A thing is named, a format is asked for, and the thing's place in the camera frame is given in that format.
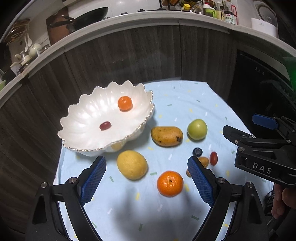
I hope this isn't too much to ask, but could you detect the white scalloped ceramic bowl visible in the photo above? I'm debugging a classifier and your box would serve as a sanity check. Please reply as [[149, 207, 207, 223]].
[[57, 80, 154, 157]]

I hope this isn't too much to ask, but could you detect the small red grape tomato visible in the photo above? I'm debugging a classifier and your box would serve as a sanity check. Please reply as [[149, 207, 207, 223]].
[[209, 152, 218, 166]]

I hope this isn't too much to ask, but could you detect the light blue patterned cloth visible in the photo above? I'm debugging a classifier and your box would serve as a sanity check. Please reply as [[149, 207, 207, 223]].
[[55, 80, 273, 240]]

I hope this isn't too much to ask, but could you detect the large red grape tomato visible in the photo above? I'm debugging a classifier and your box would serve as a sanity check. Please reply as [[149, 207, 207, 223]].
[[99, 121, 112, 131]]

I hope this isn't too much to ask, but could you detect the black spice rack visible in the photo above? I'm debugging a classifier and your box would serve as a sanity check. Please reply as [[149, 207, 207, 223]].
[[161, 0, 204, 10]]

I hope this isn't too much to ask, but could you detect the yellow orange mango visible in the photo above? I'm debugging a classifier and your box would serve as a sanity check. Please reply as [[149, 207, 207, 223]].
[[151, 126, 183, 147]]

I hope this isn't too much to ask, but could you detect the dark blueberry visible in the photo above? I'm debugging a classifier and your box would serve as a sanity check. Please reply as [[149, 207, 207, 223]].
[[192, 147, 203, 157]]

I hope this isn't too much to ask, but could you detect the wooden cutting board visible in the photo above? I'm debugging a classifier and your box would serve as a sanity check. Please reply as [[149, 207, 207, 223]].
[[46, 6, 70, 45]]

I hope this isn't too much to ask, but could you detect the red label sauce bottle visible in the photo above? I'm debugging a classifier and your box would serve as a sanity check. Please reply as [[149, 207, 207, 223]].
[[224, 4, 238, 25]]

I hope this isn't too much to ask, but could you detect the brown longan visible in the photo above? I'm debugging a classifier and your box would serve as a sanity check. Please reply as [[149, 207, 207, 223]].
[[186, 169, 191, 178], [198, 157, 209, 168]]

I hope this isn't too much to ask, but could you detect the green apple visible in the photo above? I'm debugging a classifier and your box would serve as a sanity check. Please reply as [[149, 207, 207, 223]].
[[187, 119, 208, 141]]

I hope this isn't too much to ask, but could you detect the small orange tangerine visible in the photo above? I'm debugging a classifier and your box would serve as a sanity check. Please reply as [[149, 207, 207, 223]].
[[117, 96, 133, 111]]

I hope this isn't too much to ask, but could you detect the white teapot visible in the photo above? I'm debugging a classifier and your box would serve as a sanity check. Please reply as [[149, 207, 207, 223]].
[[29, 43, 42, 57]]

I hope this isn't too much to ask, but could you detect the person right hand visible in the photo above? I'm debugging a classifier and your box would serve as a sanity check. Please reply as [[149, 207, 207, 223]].
[[271, 184, 296, 219]]

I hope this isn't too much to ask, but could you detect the black wok pan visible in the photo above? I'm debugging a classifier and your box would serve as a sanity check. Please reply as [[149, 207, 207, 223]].
[[50, 7, 109, 33]]

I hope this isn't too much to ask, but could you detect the large orange tangerine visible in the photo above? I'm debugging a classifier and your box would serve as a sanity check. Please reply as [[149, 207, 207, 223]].
[[157, 171, 184, 197]]

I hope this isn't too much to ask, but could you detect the white rice cooker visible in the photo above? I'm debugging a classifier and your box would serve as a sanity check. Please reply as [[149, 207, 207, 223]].
[[253, 1, 278, 28]]

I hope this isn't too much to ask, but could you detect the yellow lemon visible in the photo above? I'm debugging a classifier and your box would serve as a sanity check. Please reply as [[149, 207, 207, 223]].
[[116, 150, 148, 180]]

